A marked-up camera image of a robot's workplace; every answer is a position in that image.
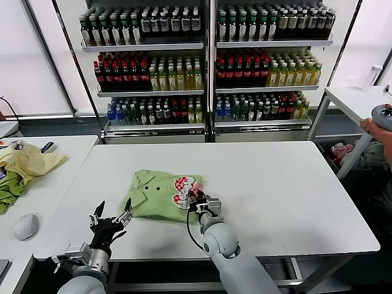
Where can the person hand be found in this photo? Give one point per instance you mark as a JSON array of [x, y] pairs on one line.
[[372, 128]]

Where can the white side table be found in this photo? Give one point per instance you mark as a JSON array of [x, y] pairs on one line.
[[78, 147]]

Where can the large white work table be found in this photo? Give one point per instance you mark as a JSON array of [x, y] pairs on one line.
[[330, 190]]

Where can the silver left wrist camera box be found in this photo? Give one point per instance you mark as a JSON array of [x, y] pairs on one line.
[[76, 254]]

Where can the small dark object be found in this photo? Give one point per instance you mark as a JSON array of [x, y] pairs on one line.
[[388, 89]]

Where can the person forearm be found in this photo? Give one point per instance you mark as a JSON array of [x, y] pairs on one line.
[[388, 147]]

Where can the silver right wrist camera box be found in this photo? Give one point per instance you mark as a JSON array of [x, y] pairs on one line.
[[215, 206]]

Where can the dark bottle black white label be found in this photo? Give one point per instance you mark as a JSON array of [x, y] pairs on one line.
[[146, 26], [165, 25], [195, 25], [186, 25], [155, 26], [175, 25]]

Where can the crumpled green garment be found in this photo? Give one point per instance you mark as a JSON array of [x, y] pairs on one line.
[[7, 190]]

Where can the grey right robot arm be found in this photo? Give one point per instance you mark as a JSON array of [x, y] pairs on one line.
[[223, 242]]

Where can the small cola bottle red cap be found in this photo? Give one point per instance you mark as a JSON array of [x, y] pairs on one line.
[[290, 109], [175, 114], [183, 114], [282, 109]]

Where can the metal beverage shelf unit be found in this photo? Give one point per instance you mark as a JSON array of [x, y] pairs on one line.
[[272, 43], [144, 47]]

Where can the blue water bottle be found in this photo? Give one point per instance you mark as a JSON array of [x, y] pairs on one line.
[[227, 114], [219, 114], [111, 116], [120, 116]]

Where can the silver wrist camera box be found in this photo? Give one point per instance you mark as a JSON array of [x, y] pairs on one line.
[[76, 254], [215, 206]]

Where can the dark bottle grey label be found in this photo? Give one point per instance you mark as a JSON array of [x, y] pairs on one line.
[[312, 24], [321, 24], [302, 25], [330, 24]]

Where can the pale yellow garment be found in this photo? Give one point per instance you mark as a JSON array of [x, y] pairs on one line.
[[30, 165]]

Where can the small metallic object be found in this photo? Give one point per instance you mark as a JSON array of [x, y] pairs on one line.
[[19, 144]]

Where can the pink clothes pile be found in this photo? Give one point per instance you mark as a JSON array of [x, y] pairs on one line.
[[341, 151]]

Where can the grey handheld controller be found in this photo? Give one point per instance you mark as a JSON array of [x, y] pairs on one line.
[[382, 118]]

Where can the small dark bottle white cap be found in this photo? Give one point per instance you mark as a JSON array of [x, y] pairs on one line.
[[259, 112], [251, 112], [143, 116], [151, 116]]

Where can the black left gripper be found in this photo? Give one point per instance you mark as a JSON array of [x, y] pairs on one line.
[[105, 231]]

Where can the yellow tea bottle white cap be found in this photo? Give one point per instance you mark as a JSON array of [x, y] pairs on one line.
[[289, 76], [272, 76], [281, 76], [315, 76], [298, 76], [307, 76]]

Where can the small purple object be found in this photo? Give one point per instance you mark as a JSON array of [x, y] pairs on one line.
[[2, 176]]

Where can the dark tea bottle green cap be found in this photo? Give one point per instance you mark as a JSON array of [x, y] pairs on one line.
[[96, 33], [272, 30], [242, 30], [115, 33], [222, 30], [134, 33], [124, 33], [232, 30], [105, 33], [86, 33], [252, 30], [262, 30]]

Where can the dark bottle beige label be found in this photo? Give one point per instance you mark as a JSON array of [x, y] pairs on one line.
[[292, 26], [283, 26]]

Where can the blue white small tool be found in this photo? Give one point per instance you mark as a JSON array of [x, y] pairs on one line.
[[49, 148]]

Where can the green clear bottle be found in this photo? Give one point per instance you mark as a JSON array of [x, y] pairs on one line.
[[235, 113], [135, 116], [244, 113], [128, 116]]

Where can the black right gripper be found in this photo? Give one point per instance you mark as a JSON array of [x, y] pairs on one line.
[[194, 200]]

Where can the small brown label bottle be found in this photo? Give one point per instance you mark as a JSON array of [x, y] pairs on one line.
[[159, 114], [274, 110], [267, 111], [167, 114]]

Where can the grey green clothes pile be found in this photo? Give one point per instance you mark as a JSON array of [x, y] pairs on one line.
[[369, 156]]

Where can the light green polo shirt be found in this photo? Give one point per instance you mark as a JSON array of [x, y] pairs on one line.
[[156, 202]]

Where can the white table with metal legs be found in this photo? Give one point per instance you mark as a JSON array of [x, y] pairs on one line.
[[346, 101]]

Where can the white computer mouse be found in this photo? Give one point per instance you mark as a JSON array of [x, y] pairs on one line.
[[26, 228]]

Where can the small yellow juice bottle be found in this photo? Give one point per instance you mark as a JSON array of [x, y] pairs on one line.
[[297, 111], [191, 115], [199, 115], [304, 111]]

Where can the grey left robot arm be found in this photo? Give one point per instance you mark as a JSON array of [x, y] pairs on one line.
[[98, 263]]

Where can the dark flat tablet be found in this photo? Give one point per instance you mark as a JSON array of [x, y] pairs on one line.
[[5, 268]]

